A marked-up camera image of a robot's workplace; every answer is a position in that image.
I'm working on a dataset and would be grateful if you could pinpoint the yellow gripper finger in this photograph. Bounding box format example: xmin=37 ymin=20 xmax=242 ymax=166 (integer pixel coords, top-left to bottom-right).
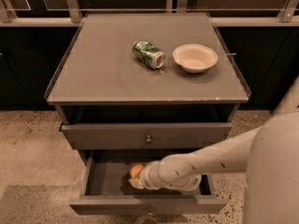
xmin=128 ymin=177 xmax=144 ymax=189

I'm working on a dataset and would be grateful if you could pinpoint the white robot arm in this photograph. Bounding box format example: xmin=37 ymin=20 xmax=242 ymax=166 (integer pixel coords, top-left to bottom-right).
xmin=129 ymin=78 xmax=299 ymax=224

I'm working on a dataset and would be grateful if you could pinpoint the metal railing frame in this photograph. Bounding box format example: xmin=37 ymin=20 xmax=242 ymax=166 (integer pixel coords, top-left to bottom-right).
xmin=0 ymin=0 xmax=299 ymax=27

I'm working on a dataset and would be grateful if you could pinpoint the grey drawer cabinet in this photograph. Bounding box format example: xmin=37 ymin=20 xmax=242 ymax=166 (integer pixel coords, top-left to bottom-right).
xmin=44 ymin=12 xmax=252 ymax=165

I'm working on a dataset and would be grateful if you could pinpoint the orange fruit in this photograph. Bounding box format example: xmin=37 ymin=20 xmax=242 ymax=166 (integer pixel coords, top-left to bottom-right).
xmin=130 ymin=163 xmax=144 ymax=178

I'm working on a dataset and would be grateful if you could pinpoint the round metal drawer knob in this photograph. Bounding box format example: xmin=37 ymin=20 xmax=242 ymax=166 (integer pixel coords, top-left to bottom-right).
xmin=145 ymin=135 xmax=153 ymax=144

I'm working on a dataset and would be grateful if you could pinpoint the white paper bowl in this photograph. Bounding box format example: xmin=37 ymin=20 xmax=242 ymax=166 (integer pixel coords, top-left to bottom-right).
xmin=173 ymin=44 xmax=218 ymax=74

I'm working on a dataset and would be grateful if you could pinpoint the grey open middle drawer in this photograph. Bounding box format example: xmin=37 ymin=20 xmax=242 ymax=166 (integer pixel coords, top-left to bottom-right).
xmin=70 ymin=149 xmax=227 ymax=216

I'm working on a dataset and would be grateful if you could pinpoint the green crushed soda can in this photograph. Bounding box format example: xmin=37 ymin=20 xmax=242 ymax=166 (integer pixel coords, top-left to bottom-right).
xmin=133 ymin=40 xmax=165 ymax=70

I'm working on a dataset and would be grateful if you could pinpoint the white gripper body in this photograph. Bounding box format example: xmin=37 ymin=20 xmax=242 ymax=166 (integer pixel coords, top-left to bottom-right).
xmin=139 ymin=161 xmax=163 ymax=190

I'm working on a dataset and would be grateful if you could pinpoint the grey top drawer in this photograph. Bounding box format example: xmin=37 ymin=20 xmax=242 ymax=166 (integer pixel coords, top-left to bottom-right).
xmin=61 ymin=122 xmax=232 ymax=149

